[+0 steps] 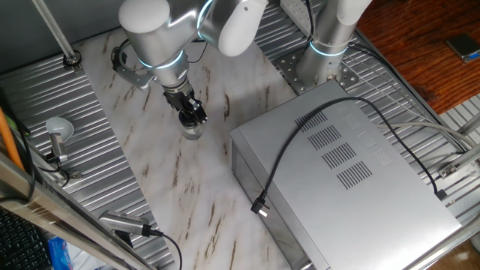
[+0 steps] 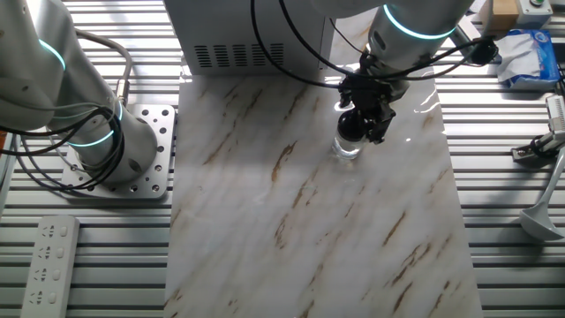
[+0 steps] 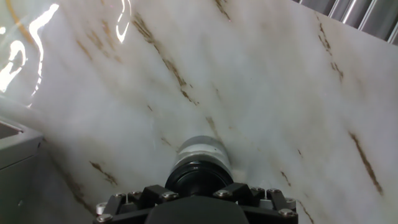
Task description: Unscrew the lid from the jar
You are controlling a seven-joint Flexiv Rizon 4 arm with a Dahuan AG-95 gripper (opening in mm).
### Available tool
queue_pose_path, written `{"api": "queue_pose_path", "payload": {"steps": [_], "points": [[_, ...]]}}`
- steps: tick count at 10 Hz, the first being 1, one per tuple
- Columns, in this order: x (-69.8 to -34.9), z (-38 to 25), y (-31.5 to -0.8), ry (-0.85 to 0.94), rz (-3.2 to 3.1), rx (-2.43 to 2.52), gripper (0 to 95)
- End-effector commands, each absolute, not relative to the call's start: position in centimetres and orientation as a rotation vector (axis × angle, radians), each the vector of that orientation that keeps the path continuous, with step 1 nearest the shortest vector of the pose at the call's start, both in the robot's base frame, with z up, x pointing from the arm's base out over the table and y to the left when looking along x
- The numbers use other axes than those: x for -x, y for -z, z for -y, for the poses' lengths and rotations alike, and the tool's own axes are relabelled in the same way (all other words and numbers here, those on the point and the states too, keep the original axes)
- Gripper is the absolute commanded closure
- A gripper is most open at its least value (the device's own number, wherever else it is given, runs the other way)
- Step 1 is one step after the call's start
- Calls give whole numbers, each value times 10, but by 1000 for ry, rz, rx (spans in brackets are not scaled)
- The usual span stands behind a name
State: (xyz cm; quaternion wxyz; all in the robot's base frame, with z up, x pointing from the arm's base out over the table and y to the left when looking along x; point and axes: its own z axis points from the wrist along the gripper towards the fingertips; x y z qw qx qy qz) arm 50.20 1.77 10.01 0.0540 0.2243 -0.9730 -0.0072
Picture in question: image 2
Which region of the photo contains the silver ribbed depth camera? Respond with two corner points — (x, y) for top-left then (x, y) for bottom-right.
(546, 94), (565, 133)

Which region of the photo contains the looped black cable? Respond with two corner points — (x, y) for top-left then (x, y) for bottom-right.
(0, 108), (125, 192)

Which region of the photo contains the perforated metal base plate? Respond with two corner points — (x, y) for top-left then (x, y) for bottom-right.
(60, 103), (177, 201)

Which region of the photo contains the small clear glass jar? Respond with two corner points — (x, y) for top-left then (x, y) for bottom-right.
(331, 131), (366, 161)

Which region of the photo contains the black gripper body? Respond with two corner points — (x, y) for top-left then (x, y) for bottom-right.
(338, 55), (410, 117)

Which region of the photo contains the thick grey cable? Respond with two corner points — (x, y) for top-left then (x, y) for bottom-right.
(74, 28), (133, 108)

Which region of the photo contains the small cardboard box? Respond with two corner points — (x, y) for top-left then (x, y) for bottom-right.
(480, 0), (521, 31)

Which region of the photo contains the white marble pattern board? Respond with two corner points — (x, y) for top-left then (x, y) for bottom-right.
(162, 26), (485, 318)

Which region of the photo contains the white power strip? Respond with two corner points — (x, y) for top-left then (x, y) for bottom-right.
(19, 215), (81, 318)

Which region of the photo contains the grey push button box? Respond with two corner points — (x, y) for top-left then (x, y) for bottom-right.
(515, 0), (554, 26)

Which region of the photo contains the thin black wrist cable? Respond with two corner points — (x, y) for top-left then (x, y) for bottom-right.
(277, 0), (495, 83)

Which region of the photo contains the thick black wrist cable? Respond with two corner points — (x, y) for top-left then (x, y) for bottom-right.
(249, 0), (343, 90)

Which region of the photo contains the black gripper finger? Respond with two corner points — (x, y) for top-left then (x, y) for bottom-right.
(337, 86), (357, 110)
(364, 103), (397, 146)

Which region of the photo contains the blue white tissue pack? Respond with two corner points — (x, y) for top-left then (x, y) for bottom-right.
(493, 28), (562, 92)

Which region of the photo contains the silver metal vented box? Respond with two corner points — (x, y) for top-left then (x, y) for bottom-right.
(162, 0), (336, 77)

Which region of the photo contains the grey plastic ladle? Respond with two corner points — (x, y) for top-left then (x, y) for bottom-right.
(518, 145), (565, 243)

